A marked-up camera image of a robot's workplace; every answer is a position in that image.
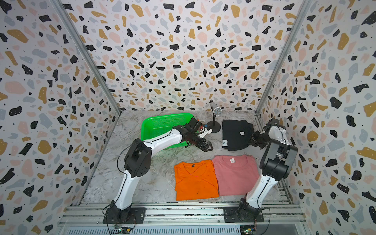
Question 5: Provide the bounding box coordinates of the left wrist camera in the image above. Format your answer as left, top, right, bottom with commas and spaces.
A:
196, 124, 212, 139

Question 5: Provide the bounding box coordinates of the pink folded t-shirt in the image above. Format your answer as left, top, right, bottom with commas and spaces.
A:
212, 155, 259, 196

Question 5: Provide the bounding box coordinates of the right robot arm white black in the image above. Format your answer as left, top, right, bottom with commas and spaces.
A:
245, 118, 298, 209

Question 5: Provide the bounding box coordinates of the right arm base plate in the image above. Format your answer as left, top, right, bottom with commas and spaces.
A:
223, 205, 264, 223

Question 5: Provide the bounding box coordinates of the orange t-shirt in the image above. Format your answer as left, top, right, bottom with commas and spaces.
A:
174, 160, 219, 201

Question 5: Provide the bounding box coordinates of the aluminium mounting rail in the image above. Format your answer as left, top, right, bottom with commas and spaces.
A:
57, 201, 310, 235

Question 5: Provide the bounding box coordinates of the green plastic basket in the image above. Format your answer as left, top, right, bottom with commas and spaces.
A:
133, 113, 197, 154

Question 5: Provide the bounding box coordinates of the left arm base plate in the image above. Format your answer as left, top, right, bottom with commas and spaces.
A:
103, 207, 146, 224

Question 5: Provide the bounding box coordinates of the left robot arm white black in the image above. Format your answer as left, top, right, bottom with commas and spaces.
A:
115, 125, 213, 211

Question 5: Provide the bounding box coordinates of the black t-shirt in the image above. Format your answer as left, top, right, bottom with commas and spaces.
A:
222, 119, 255, 151

